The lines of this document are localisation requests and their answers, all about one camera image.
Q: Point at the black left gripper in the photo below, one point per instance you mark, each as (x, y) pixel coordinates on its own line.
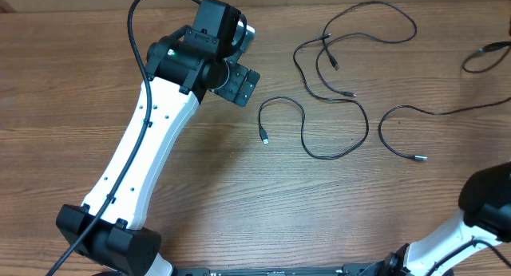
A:
(231, 90)

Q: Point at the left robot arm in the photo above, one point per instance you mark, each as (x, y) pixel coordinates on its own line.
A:
(108, 227)

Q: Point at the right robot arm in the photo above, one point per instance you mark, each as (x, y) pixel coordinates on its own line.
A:
(481, 221)

